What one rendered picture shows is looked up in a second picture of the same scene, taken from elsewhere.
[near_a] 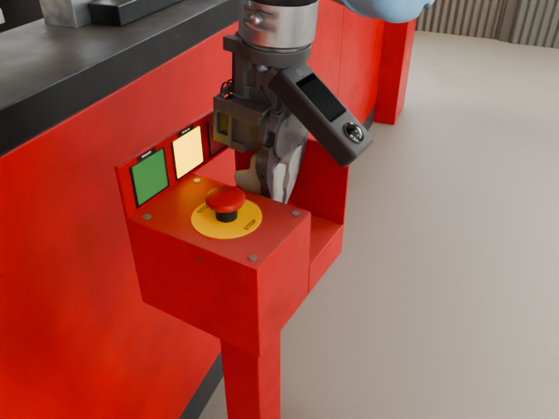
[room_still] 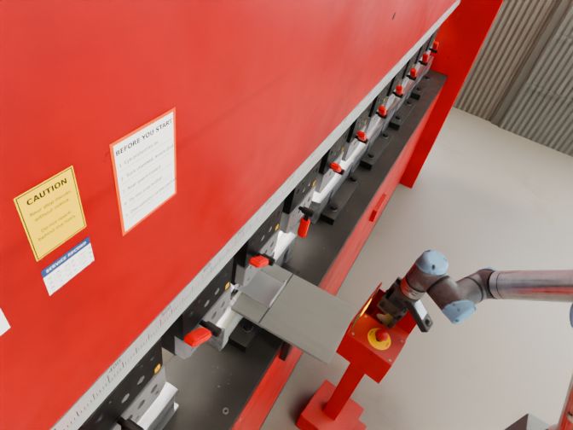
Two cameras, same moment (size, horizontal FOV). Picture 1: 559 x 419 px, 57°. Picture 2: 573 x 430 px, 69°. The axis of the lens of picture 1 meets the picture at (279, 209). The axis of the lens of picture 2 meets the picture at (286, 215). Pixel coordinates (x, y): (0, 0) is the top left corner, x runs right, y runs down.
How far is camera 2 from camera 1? 0.93 m
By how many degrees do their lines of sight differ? 8
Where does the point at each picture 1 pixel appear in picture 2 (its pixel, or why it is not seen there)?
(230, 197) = (384, 336)
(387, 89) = (413, 167)
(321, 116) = (419, 317)
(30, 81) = (315, 272)
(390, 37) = (424, 140)
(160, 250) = (355, 345)
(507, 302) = (454, 328)
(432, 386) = (409, 368)
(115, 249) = not seen: hidden behind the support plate
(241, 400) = (350, 381)
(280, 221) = (396, 344)
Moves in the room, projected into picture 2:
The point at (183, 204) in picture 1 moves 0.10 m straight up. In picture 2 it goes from (363, 328) to (373, 310)
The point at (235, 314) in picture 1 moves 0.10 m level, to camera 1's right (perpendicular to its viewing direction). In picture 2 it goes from (376, 371) to (408, 377)
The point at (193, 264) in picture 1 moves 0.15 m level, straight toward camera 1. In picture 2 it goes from (367, 354) to (380, 405)
